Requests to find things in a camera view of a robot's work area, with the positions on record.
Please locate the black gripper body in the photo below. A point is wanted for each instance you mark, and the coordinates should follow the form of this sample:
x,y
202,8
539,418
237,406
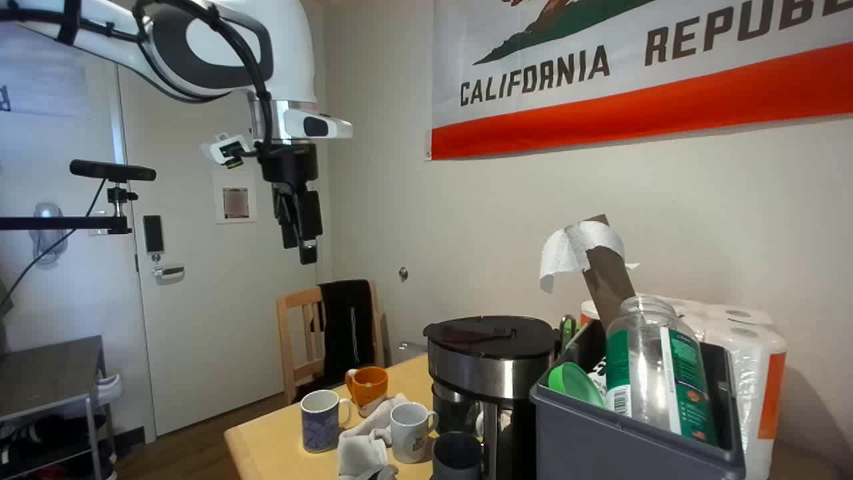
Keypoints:
x,y
290,164

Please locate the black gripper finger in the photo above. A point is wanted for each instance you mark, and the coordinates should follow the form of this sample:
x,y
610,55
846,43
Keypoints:
x,y
286,219
311,222

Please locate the gray cup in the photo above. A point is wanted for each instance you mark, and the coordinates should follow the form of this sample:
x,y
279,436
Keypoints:
x,y
319,426

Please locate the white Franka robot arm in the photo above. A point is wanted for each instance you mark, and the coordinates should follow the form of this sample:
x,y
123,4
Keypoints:
x,y
178,43

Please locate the orange cup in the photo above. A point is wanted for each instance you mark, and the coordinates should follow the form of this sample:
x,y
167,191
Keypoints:
x,y
367,387

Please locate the black cup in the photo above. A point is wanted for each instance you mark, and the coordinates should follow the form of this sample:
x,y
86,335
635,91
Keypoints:
x,y
458,456

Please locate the small framed photo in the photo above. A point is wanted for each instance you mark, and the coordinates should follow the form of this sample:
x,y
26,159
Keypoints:
x,y
237,203

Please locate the white door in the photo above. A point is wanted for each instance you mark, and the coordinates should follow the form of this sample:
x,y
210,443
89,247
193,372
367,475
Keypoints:
x,y
222,311

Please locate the black cloth on chair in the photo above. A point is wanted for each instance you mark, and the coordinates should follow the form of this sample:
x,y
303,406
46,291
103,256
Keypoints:
x,y
349,328

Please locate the wooden chair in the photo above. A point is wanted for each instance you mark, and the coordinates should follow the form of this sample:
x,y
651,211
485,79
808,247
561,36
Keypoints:
x,y
301,343

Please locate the black door keypad lock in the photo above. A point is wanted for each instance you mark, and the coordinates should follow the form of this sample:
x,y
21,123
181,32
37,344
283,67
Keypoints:
x,y
153,234

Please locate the steel black coffee maker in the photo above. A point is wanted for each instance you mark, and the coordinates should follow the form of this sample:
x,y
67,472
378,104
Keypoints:
x,y
489,364

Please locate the white mug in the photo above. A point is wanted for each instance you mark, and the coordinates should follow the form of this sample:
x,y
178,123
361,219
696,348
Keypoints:
x,y
410,432

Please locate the white crumpled cloth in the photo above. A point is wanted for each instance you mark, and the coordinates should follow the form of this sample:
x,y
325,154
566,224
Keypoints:
x,y
363,455

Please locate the grey metal shelf cart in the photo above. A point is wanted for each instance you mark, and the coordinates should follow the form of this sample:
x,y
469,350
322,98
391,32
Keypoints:
x,y
49,383

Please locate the nearly empty paper towel roll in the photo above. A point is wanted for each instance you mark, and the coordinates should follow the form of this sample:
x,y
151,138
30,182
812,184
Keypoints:
x,y
597,256

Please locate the green plastic item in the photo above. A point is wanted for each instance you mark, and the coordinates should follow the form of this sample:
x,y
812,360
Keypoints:
x,y
575,383

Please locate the California Republic flag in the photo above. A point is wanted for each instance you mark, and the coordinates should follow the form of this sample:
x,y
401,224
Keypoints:
x,y
642,62

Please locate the gray plastic bin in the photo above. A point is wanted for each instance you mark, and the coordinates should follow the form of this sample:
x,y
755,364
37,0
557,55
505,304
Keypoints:
x,y
603,443

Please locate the clear bottle green label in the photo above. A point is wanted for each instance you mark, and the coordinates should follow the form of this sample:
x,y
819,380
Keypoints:
x,y
658,374

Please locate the paper towel multipack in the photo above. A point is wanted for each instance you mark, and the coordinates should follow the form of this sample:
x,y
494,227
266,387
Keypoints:
x,y
755,390

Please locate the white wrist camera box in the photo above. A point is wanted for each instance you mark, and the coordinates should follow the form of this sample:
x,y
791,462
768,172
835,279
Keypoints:
x,y
231,150

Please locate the small wall door stopper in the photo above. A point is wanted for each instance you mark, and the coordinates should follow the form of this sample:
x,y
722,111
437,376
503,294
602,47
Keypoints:
x,y
405,274

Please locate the black stereo camera bar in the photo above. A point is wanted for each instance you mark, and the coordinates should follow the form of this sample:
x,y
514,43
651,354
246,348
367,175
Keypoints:
x,y
110,170

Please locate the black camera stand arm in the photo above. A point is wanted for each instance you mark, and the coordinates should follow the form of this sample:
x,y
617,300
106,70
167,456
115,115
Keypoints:
x,y
63,224

